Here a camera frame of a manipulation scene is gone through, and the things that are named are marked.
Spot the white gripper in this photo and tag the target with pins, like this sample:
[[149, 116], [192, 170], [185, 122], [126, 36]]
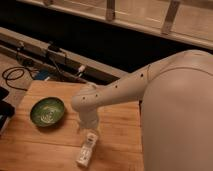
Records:
[[89, 120]]

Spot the white plastic bottle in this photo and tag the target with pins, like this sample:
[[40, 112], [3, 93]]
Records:
[[86, 150]]

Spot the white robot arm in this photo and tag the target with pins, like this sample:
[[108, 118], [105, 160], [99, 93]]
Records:
[[177, 110]]

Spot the green ceramic bowl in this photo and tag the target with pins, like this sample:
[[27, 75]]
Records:
[[47, 112]]

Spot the blue object on floor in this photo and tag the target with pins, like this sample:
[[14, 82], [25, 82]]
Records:
[[41, 75]]

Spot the black device at left edge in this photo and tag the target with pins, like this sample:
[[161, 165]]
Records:
[[6, 109]]

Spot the grey metal floor track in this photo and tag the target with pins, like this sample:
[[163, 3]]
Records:
[[95, 69]]

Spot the wooden rail with brackets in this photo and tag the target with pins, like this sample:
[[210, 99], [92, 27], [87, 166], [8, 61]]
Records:
[[187, 21]]

